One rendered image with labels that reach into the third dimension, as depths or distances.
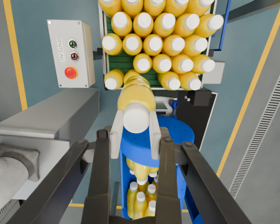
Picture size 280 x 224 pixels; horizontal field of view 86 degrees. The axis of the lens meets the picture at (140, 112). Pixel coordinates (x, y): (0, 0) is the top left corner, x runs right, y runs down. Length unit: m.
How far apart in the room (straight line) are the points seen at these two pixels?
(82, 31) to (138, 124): 0.39
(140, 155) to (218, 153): 1.86
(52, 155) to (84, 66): 0.47
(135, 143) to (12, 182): 0.51
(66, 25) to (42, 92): 1.43
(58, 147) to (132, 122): 0.62
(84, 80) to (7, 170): 0.47
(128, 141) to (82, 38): 0.35
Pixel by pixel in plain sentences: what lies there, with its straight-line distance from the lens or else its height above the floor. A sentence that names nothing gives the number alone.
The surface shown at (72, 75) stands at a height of 1.11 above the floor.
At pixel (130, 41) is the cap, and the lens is 0.51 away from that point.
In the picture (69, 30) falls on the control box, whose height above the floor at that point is 1.10.
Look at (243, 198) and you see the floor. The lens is 3.09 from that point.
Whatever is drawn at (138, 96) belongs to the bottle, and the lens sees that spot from 0.23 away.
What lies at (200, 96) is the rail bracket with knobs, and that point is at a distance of 0.69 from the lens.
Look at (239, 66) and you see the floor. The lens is 1.95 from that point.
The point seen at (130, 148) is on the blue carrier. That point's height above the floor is 1.20.
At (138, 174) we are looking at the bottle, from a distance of 0.65.
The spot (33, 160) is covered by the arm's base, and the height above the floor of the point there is 1.04.
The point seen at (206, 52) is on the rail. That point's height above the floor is 0.97.
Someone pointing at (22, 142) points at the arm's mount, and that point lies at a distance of 0.86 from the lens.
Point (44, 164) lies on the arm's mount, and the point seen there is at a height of 1.02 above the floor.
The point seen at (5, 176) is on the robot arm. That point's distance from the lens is 0.79.
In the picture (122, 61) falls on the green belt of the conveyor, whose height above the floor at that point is 0.90.
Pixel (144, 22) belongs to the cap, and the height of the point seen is 1.10.
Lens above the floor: 1.61
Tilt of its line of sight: 69 degrees down
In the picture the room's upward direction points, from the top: 175 degrees clockwise
